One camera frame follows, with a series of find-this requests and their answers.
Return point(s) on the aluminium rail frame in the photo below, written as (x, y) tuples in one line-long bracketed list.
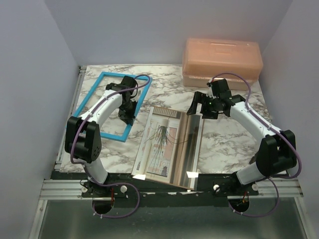
[(150, 210)]

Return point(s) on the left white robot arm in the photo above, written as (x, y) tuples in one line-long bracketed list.
[(83, 139)]

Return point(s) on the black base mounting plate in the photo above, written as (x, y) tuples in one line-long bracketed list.
[(124, 191)]

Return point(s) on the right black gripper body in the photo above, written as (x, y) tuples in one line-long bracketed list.
[(210, 105)]

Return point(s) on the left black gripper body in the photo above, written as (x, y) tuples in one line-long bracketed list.
[(130, 108)]

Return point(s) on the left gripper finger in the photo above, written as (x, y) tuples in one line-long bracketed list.
[(129, 120), (122, 115)]

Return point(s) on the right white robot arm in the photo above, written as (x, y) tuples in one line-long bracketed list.
[(276, 152)]

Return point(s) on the orange translucent plastic box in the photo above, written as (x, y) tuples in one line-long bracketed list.
[(206, 58)]

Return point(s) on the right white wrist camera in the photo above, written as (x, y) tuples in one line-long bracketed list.
[(210, 92)]

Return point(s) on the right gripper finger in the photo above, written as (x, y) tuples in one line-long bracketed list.
[(198, 98), (206, 115)]

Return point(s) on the glossy plant photo board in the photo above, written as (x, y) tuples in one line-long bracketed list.
[(169, 149)]

